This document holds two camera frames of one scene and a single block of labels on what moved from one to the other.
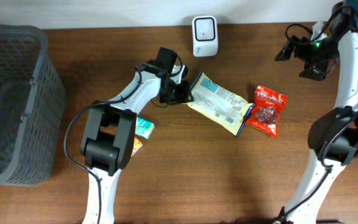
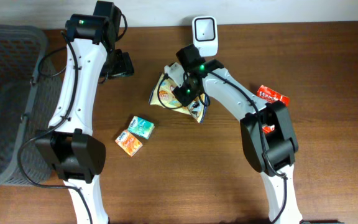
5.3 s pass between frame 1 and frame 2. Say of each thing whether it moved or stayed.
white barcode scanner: stayed
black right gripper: moved
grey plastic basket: stayed
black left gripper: moved
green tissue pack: stayed
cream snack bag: moved
